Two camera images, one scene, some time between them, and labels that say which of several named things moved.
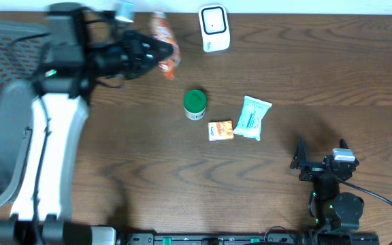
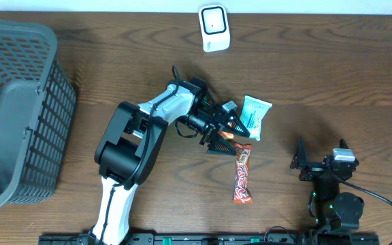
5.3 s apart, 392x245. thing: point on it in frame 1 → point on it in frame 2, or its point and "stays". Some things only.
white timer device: [214, 25] stays
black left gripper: [131, 53] → [216, 122]
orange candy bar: [161, 29] → [241, 194]
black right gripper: [312, 169] stays
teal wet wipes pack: [253, 111] stays
